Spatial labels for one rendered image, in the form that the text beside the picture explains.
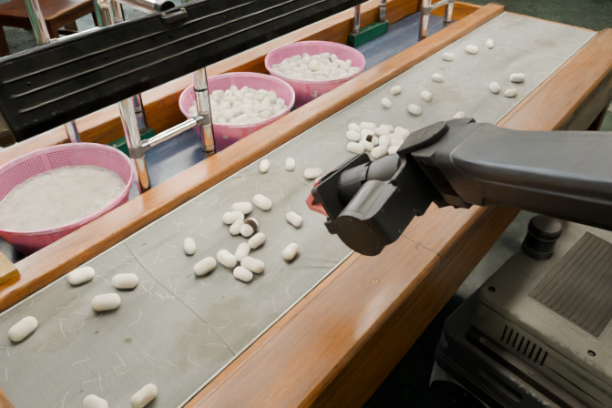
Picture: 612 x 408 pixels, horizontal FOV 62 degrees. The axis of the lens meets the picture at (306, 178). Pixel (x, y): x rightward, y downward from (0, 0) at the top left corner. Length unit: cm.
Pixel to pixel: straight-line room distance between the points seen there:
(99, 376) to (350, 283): 34
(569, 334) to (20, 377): 95
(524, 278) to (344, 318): 62
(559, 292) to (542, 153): 86
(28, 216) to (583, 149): 87
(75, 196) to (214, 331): 43
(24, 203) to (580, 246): 119
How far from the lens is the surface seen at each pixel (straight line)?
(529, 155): 40
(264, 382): 65
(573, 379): 119
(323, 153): 104
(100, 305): 78
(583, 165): 36
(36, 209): 102
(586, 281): 128
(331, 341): 68
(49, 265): 85
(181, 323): 74
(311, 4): 82
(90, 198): 102
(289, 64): 142
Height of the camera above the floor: 131
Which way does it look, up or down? 36 degrees down
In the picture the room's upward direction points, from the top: straight up
